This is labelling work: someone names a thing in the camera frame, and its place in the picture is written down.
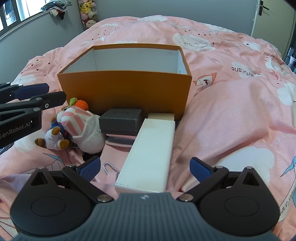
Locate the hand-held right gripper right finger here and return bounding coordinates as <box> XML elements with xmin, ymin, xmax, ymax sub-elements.
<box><xmin>177</xmin><ymin>157</ymin><xmax>266</xmax><ymax>202</ymax></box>

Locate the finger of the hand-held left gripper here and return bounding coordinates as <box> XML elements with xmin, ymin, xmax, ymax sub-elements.
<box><xmin>0</xmin><ymin>91</ymin><xmax>67</xmax><ymax>121</ymax></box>
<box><xmin>0</xmin><ymin>83</ymin><xmax>50</xmax><ymax>104</ymax></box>

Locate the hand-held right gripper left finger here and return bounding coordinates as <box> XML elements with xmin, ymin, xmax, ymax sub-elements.
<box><xmin>30</xmin><ymin>156</ymin><xmax>114</xmax><ymax>204</ymax></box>

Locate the pink pouch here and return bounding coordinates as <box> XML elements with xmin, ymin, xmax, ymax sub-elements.
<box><xmin>92</xmin><ymin>133</ymin><xmax>137</xmax><ymax>193</ymax></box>

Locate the crochet orange fruit toy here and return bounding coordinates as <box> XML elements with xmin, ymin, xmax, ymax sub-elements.
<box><xmin>69</xmin><ymin>97</ymin><xmax>89</xmax><ymax>112</ymax></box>

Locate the popcorn cat plush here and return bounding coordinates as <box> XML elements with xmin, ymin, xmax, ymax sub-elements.
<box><xmin>60</xmin><ymin>107</ymin><xmax>107</xmax><ymax>161</ymax></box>

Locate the bear plush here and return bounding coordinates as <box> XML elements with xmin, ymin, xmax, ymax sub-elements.
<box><xmin>35</xmin><ymin>111</ymin><xmax>70</xmax><ymax>151</ymax></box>

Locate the white glasses case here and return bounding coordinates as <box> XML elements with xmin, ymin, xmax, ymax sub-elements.
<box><xmin>114</xmin><ymin>118</ymin><xmax>176</xmax><ymax>193</ymax></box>

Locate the dark grey box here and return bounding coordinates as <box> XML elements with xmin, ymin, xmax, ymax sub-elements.
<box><xmin>99</xmin><ymin>108</ymin><xmax>143</xmax><ymax>137</ymax></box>

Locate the orange cardboard box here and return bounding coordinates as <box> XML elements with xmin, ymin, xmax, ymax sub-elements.
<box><xmin>57</xmin><ymin>43</ymin><xmax>192</xmax><ymax>120</ymax></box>

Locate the silver carabiner clip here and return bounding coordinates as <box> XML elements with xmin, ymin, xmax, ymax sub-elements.
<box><xmin>103</xmin><ymin>163</ymin><xmax>121</xmax><ymax>175</ymax></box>

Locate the beige sponge block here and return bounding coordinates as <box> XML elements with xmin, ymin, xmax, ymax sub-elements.
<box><xmin>147</xmin><ymin>113</ymin><xmax>174</xmax><ymax>122</ymax></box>

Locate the pink printed blanket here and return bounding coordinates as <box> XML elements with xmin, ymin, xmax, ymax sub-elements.
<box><xmin>0</xmin><ymin>15</ymin><xmax>296</xmax><ymax>241</ymax></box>

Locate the window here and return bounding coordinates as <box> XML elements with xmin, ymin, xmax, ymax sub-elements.
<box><xmin>0</xmin><ymin>0</ymin><xmax>50</xmax><ymax>39</ymax></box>

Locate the pile of clothes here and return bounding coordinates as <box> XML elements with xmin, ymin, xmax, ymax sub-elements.
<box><xmin>40</xmin><ymin>0</ymin><xmax>73</xmax><ymax>20</ymax></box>

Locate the column of plush toys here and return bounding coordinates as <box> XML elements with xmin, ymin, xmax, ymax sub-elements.
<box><xmin>79</xmin><ymin>0</ymin><xmax>99</xmax><ymax>29</ymax></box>

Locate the dark cluttered shelf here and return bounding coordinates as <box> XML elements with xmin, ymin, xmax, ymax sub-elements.
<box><xmin>283</xmin><ymin>47</ymin><xmax>296</xmax><ymax>72</ymax></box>

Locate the grey door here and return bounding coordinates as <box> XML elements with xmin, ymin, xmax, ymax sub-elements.
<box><xmin>251</xmin><ymin>0</ymin><xmax>296</xmax><ymax>58</ymax></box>

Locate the black door handle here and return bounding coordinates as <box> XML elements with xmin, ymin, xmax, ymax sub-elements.
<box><xmin>258</xmin><ymin>0</ymin><xmax>270</xmax><ymax>16</ymax></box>

